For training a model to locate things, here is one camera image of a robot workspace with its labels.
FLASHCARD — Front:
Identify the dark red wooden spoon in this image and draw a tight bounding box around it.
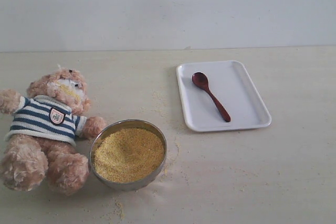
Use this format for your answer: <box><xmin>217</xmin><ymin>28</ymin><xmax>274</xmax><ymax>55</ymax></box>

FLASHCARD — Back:
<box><xmin>192</xmin><ymin>72</ymin><xmax>231</xmax><ymax>122</ymax></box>

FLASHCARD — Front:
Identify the plush teddy bear striped sweater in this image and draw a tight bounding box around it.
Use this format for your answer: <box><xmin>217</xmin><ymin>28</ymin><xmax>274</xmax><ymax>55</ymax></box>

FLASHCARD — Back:
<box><xmin>1</xmin><ymin>68</ymin><xmax>106</xmax><ymax>195</ymax></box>

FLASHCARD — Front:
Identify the white plastic tray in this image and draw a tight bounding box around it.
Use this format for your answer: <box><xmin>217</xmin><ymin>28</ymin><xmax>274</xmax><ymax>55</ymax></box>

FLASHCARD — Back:
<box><xmin>176</xmin><ymin>60</ymin><xmax>271</xmax><ymax>132</ymax></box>

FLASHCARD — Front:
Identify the steel bowl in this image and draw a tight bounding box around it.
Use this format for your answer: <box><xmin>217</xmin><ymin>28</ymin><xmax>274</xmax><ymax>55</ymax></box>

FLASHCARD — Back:
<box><xmin>89</xmin><ymin>119</ymin><xmax>167</xmax><ymax>191</ymax></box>

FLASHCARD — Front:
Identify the yellow millet grain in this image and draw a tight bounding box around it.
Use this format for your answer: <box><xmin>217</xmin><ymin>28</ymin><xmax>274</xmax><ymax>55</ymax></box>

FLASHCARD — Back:
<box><xmin>93</xmin><ymin>128</ymin><xmax>165</xmax><ymax>184</ymax></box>

